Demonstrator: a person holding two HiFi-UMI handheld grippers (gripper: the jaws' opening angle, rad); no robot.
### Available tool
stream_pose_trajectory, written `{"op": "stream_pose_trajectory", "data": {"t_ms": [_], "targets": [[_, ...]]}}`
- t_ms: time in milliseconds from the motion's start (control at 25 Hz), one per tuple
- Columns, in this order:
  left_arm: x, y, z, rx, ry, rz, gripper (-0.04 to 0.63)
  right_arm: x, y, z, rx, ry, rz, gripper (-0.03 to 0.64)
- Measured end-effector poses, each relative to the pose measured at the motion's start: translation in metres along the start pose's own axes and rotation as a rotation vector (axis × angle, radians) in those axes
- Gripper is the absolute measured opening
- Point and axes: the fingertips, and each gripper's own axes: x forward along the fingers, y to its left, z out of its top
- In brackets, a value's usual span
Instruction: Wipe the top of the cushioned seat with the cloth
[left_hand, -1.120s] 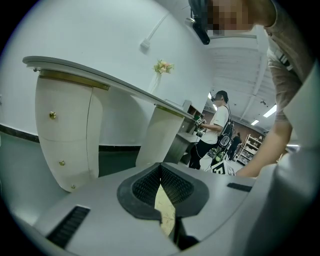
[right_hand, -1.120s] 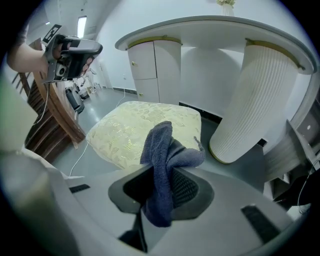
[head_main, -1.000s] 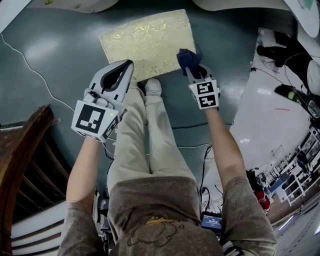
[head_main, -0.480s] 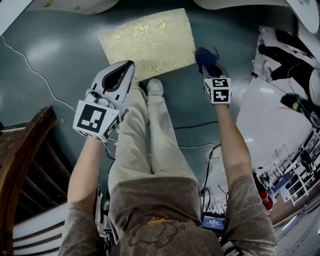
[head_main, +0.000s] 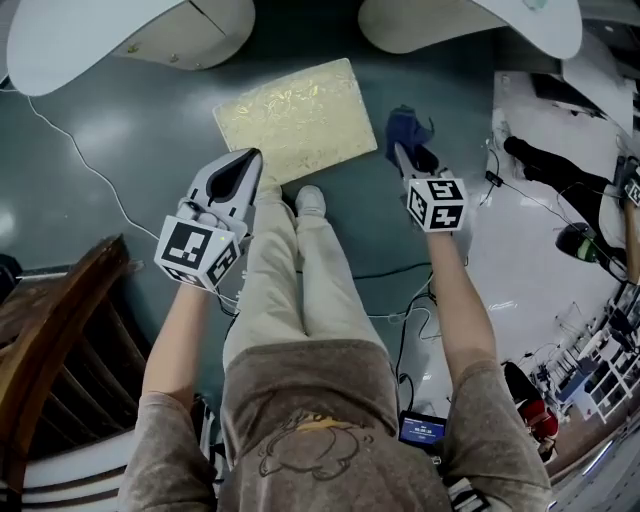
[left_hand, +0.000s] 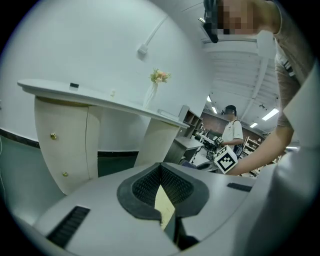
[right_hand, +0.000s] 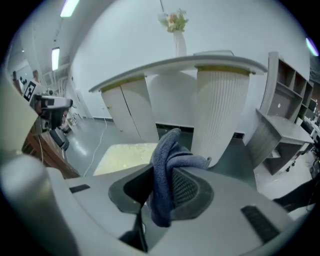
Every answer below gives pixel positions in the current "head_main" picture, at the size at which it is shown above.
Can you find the white shelf rack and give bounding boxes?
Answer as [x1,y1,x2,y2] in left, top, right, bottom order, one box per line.
[549,284,640,426]

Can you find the person's right forearm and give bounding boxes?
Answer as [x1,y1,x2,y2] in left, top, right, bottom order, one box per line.
[424,229,499,386]

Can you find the person's grey-brown printed shirt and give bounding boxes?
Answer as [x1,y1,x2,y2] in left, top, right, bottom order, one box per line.
[117,339,554,512]

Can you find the white curved desk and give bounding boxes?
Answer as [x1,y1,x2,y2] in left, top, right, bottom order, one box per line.
[5,0,584,97]

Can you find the dark blue cloth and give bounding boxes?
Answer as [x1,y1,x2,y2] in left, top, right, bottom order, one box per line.
[384,103,436,166]

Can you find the cream upholstered footstool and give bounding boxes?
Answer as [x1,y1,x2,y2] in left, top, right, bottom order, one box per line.
[212,57,379,189]

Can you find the person's right white shoe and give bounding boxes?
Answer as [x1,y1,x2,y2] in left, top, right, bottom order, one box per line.
[294,184,326,216]

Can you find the black device with blue screen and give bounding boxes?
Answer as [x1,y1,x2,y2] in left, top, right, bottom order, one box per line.
[398,410,448,454]

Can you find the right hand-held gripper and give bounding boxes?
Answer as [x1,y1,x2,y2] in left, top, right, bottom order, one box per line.
[394,143,469,234]

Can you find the white floor cable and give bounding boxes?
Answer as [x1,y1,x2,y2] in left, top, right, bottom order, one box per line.
[27,94,164,241]

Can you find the person's beige trousers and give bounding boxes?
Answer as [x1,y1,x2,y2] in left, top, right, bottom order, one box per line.
[222,184,391,371]

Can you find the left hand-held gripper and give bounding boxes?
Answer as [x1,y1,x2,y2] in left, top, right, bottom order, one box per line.
[153,148,265,291]

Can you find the white harness strap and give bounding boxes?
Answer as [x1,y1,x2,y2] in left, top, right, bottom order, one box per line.
[447,477,492,512]

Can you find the dark wooden chair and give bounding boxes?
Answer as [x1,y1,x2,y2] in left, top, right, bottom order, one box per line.
[0,233,146,512]

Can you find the person's left forearm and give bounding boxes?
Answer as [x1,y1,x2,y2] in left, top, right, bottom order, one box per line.
[142,284,211,411]

